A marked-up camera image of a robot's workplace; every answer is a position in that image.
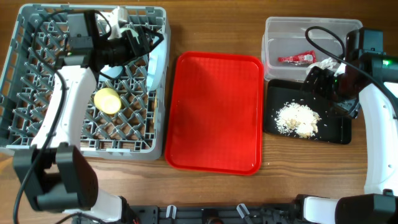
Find small light blue bowl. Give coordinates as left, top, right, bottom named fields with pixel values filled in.
left=99, top=65, right=124, bottom=82

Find light green bowl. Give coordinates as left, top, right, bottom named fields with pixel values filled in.
left=120, top=27, right=139, bottom=38

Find light blue plate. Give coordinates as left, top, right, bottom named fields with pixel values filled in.
left=146, top=35, right=167, bottom=92

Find white napkin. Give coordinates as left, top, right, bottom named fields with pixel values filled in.
left=306, top=57, right=346, bottom=77

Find yellow cup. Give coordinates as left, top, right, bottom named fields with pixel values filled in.
left=94, top=88, right=122, bottom=114

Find red sauce packet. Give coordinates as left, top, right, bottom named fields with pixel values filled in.
left=278, top=50, right=317, bottom=65

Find wooden chopstick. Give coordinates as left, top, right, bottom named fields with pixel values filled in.
left=153, top=98, right=157, bottom=126

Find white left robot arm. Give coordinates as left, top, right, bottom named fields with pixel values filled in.
left=13, top=24, right=169, bottom=223

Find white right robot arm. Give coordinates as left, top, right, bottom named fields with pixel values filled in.
left=302, top=53, right=397, bottom=223

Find black food waste tray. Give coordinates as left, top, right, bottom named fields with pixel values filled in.
left=263, top=79, right=351, bottom=144

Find grey plastic dishwasher rack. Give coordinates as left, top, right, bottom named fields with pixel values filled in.
left=1, top=4, right=165, bottom=160

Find pile of rice scraps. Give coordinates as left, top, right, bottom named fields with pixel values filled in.
left=274, top=102, right=322, bottom=139

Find clear plastic bin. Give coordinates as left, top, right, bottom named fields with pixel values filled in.
left=261, top=17, right=363, bottom=82

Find red plastic tray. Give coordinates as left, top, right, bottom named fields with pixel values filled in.
left=165, top=52, right=264, bottom=175

